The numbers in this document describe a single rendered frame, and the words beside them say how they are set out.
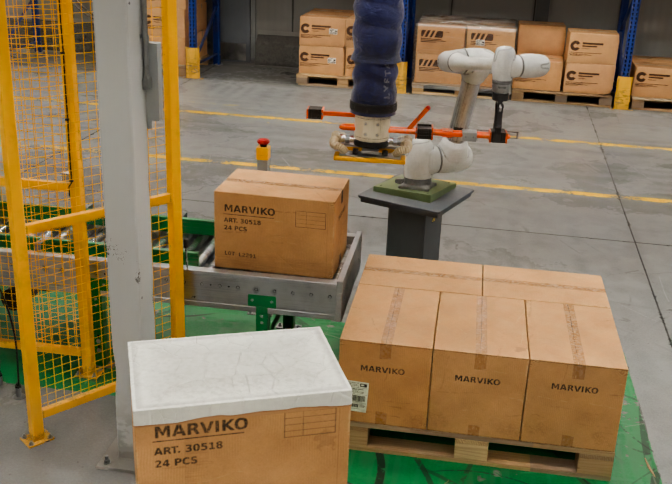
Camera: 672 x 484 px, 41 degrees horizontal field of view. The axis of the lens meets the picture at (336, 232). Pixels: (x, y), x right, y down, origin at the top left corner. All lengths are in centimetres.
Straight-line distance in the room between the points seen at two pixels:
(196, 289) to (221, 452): 196
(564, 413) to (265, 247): 161
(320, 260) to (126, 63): 152
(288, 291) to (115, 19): 162
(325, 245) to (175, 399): 200
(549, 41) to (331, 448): 965
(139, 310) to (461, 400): 141
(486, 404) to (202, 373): 166
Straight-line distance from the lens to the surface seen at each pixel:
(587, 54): 1147
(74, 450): 422
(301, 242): 439
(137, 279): 366
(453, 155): 509
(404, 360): 389
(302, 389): 256
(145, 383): 261
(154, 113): 358
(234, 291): 440
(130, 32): 341
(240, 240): 447
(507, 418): 400
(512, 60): 429
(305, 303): 434
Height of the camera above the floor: 232
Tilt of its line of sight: 21 degrees down
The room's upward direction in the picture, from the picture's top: 2 degrees clockwise
